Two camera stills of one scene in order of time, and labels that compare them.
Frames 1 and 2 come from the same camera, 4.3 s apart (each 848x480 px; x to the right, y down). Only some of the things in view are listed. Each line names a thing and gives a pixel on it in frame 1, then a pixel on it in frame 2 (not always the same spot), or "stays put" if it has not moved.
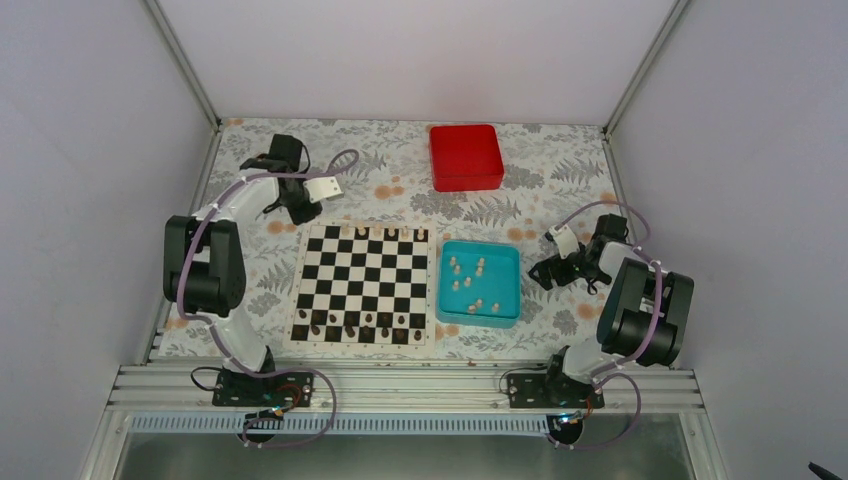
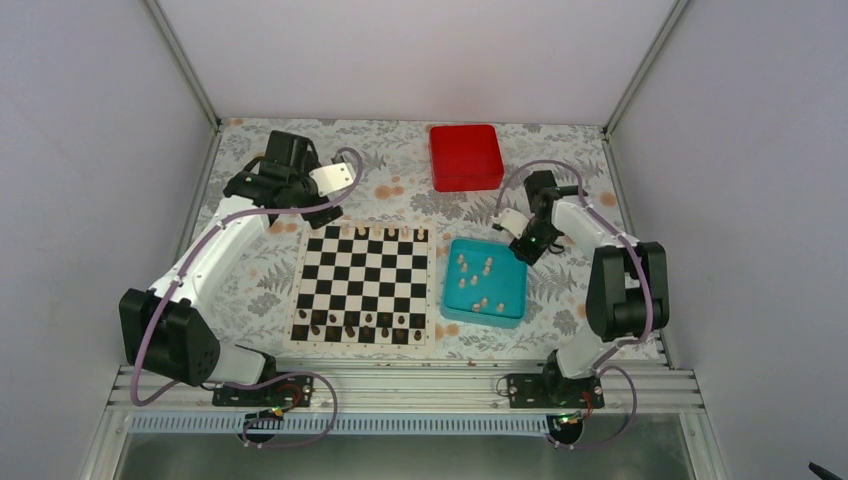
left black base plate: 280,390 stays put
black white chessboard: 364,287 stays put
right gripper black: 546,280 -> 529,256
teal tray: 479,284 stays put
